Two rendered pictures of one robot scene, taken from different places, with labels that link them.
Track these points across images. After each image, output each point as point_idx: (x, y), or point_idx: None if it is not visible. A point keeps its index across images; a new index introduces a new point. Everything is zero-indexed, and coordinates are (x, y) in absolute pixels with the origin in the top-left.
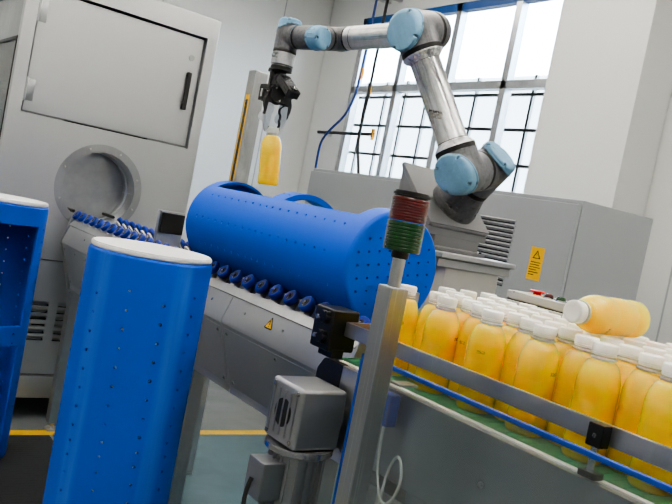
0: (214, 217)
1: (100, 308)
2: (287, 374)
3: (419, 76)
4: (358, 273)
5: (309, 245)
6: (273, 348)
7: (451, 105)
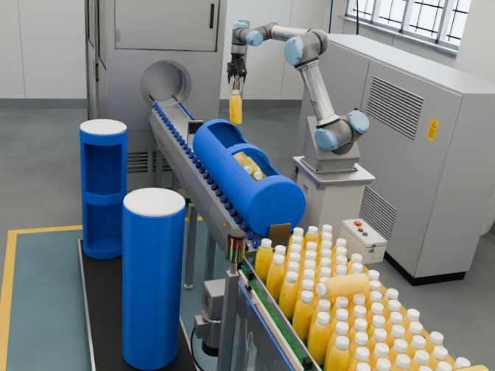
0: (202, 151)
1: (129, 237)
2: None
3: (303, 79)
4: (255, 216)
5: (235, 193)
6: (225, 238)
7: (323, 98)
